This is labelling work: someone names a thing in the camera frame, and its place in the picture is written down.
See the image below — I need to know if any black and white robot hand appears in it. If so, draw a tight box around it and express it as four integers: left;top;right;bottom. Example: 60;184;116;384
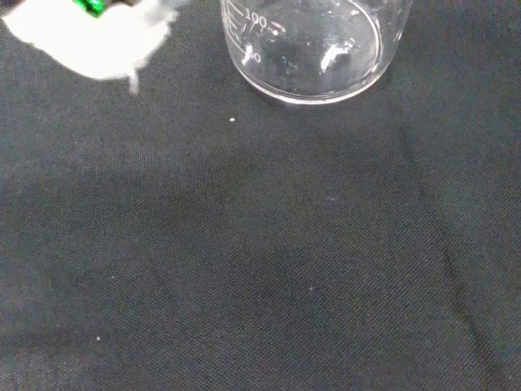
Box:
0;0;189;96

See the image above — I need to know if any black bench cloth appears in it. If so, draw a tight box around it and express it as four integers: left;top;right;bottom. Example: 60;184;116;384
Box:
0;0;521;391

